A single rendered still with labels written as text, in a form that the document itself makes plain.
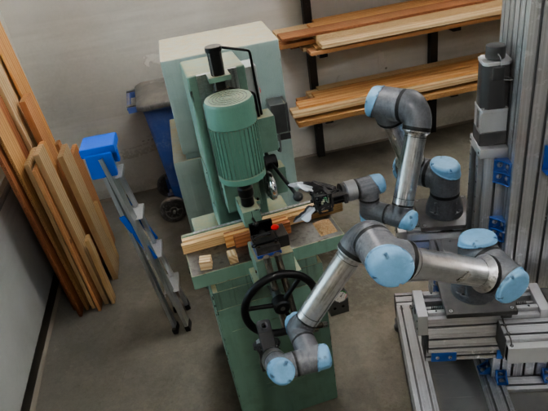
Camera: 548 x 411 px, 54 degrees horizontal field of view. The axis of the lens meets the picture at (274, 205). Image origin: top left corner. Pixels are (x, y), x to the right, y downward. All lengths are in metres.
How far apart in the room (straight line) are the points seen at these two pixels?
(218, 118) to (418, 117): 0.67
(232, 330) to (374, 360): 0.89
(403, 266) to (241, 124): 0.74
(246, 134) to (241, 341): 0.86
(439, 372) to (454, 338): 0.51
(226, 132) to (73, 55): 2.54
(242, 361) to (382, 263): 1.05
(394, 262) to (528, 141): 0.65
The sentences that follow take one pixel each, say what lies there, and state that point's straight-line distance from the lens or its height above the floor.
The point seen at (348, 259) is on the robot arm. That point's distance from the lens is 1.61.
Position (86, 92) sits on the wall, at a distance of 4.34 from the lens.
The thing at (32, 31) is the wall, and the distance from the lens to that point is 4.28.
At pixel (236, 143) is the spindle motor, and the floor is 1.34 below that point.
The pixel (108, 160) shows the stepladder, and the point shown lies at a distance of 2.61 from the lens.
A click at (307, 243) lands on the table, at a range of 2.07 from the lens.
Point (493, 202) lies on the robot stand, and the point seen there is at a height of 1.05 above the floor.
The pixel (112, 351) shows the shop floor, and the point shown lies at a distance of 3.22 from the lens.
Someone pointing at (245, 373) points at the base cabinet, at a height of 0.35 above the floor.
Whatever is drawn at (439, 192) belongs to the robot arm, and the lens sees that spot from 2.26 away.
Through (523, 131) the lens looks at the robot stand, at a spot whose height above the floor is 1.33.
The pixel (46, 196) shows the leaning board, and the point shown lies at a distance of 3.10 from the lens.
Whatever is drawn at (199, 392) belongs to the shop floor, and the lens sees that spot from 2.84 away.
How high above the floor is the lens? 2.11
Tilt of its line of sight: 31 degrees down
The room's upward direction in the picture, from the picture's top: 9 degrees counter-clockwise
